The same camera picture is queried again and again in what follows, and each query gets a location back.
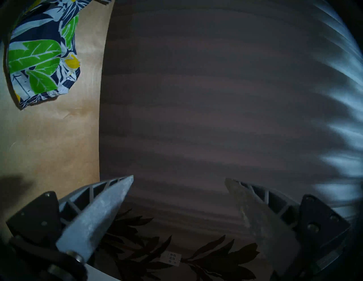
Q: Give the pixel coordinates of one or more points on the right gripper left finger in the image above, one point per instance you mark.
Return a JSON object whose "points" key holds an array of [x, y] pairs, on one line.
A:
{"points": [[90, 221]]}

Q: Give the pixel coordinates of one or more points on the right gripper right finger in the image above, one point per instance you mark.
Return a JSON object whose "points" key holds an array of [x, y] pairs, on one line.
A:
{"points": [[263, 226]]}

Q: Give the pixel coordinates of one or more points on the floral print shorts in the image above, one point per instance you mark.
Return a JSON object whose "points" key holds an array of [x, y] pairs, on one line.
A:
{"points": [[34, 56]]}

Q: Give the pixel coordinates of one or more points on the tall dark leafy plant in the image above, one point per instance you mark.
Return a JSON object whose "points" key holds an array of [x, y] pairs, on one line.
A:
{"points": [[221, 263]]}

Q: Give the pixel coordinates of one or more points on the white paper plant tag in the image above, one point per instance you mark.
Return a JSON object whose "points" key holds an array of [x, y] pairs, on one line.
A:
{"points": [[170, 258]]}

